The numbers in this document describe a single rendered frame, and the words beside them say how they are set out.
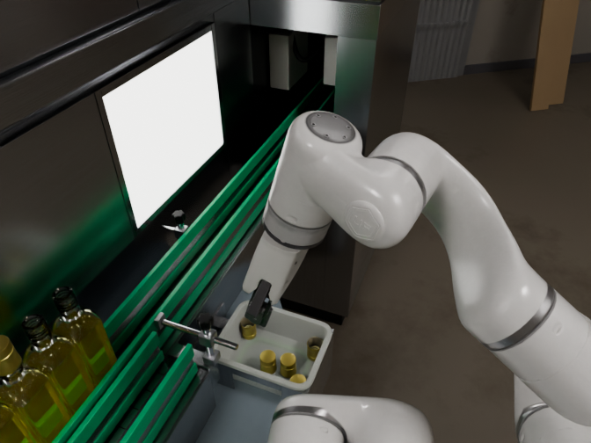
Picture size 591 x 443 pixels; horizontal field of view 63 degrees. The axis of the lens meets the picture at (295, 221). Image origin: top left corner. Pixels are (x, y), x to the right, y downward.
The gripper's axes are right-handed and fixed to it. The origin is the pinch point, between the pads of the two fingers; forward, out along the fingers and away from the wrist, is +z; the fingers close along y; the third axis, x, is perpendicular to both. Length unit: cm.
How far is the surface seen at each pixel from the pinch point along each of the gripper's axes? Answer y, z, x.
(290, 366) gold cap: -14.4, 36.8, 7.4
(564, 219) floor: -210, 93, 109
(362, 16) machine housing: -90, -7, -16
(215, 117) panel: -61, 21, -39
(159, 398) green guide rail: 8.2, 26.5, -9.7
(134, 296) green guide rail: -8.4, 30.8, -26.3
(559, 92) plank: -368, 86, 104
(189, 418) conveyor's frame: 4.7, 36.7, -5.0
